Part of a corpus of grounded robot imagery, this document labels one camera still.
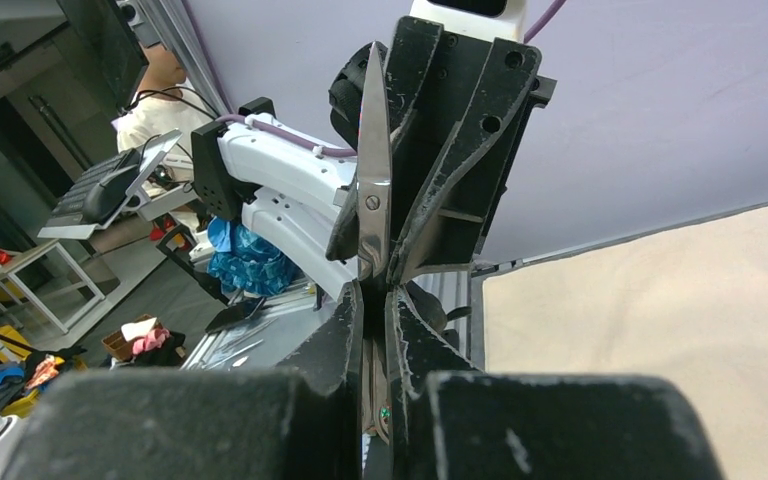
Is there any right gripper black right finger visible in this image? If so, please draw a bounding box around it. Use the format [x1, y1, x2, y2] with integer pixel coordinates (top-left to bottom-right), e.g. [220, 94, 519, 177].
[384, 288, 723, 479]

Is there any person in white shirt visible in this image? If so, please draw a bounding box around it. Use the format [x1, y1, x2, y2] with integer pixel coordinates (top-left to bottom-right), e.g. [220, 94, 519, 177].
[114, 44, 217, 176]

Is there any beige cloth wrap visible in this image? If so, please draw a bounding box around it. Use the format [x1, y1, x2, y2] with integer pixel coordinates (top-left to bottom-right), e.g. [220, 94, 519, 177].
[483, 206, 768, 479]

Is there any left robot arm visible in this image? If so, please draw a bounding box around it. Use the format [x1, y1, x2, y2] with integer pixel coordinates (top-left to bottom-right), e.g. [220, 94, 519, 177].
[192, 13, 556, 296]

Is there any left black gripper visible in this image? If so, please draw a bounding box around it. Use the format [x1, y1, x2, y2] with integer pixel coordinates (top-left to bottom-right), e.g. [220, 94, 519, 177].
[329, 16, 556, 284]

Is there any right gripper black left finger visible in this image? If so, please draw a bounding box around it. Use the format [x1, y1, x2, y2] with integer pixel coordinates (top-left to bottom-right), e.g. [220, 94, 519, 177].
[3, 281, 364, 479]

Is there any white side table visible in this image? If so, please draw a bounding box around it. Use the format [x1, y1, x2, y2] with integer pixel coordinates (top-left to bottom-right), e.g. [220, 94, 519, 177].
[0, 240, 107, 340]

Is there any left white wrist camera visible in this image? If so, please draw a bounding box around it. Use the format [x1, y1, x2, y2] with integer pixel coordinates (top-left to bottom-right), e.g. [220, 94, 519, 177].
[409, 0, 528, 42]

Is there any blue crumpled cloth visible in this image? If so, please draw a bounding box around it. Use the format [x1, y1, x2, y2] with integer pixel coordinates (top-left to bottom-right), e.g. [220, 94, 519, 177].
[207, 218, 298, 297]

